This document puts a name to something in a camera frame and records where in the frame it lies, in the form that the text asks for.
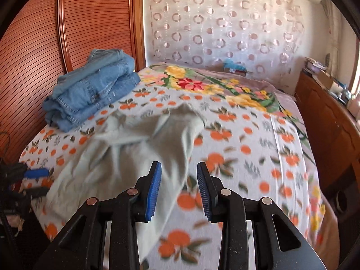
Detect grey-green pants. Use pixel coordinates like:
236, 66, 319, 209
46, 104, 206, 260

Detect orange print bed sheet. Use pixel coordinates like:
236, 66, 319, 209
18, 66, 327, 270

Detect floral pink blanket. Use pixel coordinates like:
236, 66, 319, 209
140, 61, 341, 265

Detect folded blue denim jeans stack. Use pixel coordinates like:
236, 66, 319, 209
43, 49, 140, 132

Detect box with blue cloth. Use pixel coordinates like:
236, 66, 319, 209
223, 59, 248, 77

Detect brown wooden sideboard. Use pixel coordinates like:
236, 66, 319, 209
293, 69, 360, 223

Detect brown slatted wardrobe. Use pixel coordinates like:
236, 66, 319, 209
1, 0, 145, 163

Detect circle pattern sheer curtain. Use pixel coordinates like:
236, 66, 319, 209
143, 0, 305, 77

